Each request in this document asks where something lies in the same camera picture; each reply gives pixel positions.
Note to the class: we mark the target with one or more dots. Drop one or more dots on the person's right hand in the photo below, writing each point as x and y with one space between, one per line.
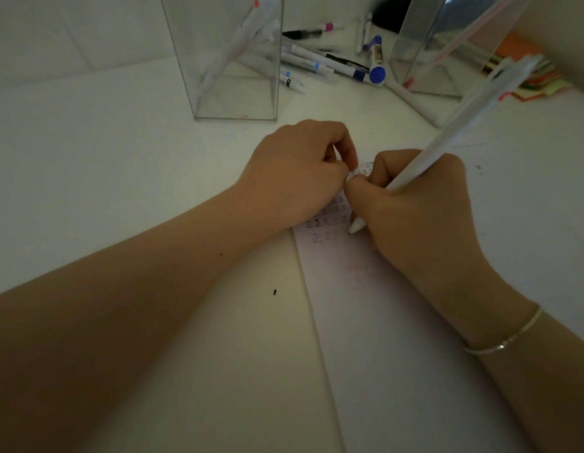
424 226

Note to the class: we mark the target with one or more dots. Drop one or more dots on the person's left hand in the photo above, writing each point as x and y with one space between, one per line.
292 179

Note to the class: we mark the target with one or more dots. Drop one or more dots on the white pen orange clip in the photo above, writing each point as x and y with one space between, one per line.
471 113

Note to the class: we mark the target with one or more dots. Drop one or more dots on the pile of assorted pens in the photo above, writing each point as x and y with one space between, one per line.
329 61

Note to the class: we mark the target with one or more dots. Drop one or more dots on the white paper sheet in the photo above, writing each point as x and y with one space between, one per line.
405 382

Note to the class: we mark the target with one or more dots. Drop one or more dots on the clear acrylic box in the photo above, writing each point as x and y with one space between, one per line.
428 56
216 23

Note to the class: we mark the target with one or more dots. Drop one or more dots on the person's left forearm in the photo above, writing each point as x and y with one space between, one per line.
108 316

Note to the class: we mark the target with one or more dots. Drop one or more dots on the stack of coloured sticky notes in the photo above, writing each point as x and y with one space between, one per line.
542 82

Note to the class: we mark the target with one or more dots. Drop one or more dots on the black bag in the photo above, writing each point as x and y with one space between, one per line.
391 14

